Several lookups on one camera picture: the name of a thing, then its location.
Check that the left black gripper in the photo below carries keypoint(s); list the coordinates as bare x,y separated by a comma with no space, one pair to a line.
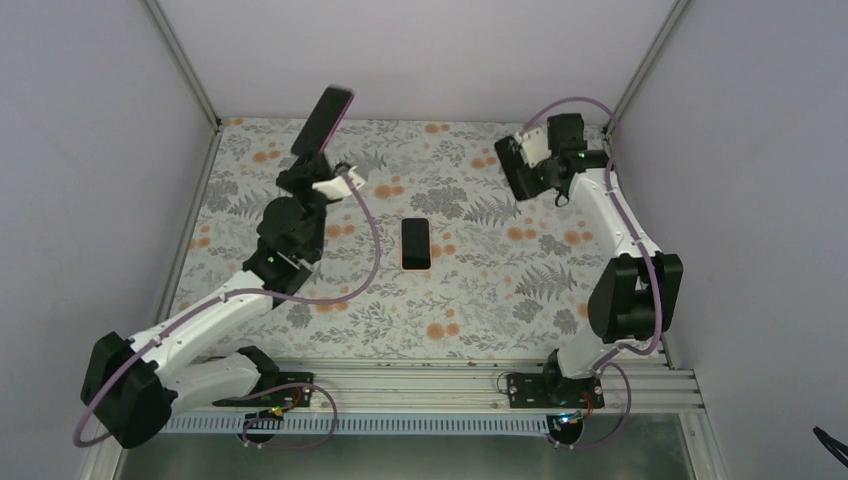
318,168

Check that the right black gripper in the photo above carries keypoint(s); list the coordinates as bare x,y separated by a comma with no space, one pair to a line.
535,189

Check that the magenta phone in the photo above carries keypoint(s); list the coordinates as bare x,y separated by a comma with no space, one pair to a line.
323,121

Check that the black phone case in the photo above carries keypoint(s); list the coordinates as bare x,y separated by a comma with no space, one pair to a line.
521,179

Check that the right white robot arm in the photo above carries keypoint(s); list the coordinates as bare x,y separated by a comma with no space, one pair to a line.
633,300

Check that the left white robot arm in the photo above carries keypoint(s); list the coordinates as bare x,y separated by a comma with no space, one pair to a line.
134,385

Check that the floral patterned table mat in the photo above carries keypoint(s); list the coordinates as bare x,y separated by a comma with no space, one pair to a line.
509,279

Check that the black object at edge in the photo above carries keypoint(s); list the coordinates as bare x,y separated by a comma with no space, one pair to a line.
836,448

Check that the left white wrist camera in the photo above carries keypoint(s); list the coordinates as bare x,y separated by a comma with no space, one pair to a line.
342,185

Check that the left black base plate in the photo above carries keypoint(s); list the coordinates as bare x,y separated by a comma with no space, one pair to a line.
294,397

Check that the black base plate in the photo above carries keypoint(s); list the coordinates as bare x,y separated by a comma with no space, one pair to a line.
294,397
537,391

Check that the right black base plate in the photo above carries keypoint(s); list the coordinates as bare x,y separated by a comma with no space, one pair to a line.
537,391

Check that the aluminium rail frame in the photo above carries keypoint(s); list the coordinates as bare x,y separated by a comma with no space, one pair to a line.
476,386

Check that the grey slotted cable duct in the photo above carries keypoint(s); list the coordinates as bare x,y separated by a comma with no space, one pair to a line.
360,424

